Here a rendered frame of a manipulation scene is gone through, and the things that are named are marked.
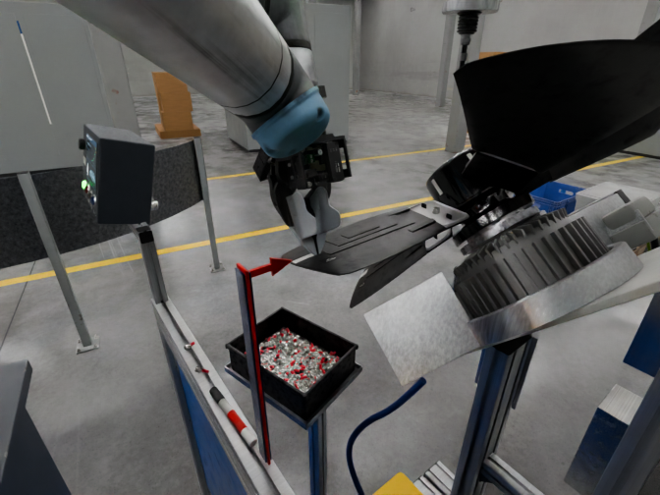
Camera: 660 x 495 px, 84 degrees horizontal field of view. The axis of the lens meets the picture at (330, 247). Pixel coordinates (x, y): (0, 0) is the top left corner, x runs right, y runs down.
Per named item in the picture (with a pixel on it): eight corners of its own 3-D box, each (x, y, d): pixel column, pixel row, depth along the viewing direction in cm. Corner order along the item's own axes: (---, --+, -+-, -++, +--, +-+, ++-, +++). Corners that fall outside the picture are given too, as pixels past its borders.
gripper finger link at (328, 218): (336, 257, 49) (322, 188, 46) (311, 252, 53) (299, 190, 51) (354, 250, 50) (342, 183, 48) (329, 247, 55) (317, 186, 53)
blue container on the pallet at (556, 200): (584, 212, 343) (591, 190, 333) (551, 227, 313) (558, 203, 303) (541, 200, 373) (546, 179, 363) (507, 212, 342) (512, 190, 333)
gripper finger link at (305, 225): (316, 264, 47) (302, 192, 45) (294, 259, 52) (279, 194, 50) (336, 257, 49) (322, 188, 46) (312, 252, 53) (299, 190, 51)
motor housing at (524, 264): (527, 303, 75) (490, 249, 78) (650, 254, 56) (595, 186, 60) (459, 352, 63) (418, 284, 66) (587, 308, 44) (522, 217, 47)
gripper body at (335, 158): (304, 193, 43) (282, 84, 40) (272, 195, 50) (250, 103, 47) (355, 181, 47) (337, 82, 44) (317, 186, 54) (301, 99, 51)
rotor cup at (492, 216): (495, 231, 73) (459, 179, 76) (553, 192, 60) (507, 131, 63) (442, 256, 67) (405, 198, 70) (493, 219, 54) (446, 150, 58)
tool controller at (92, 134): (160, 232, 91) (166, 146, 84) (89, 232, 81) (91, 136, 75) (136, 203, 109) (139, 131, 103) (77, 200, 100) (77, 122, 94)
